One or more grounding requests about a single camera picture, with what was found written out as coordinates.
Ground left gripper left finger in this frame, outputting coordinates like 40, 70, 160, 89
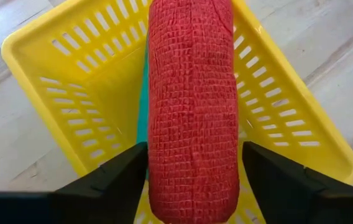
0, 141, 149, 224

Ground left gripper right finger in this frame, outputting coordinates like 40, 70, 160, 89
242, 141, 353, 224

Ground red bandage roll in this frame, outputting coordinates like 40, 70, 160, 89
147, 0, 240, 224

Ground teal bandage roll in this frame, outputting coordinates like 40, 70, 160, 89
135, 40, 150, 146

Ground yellow plastic basket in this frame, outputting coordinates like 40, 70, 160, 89
1, 0, 353, 224

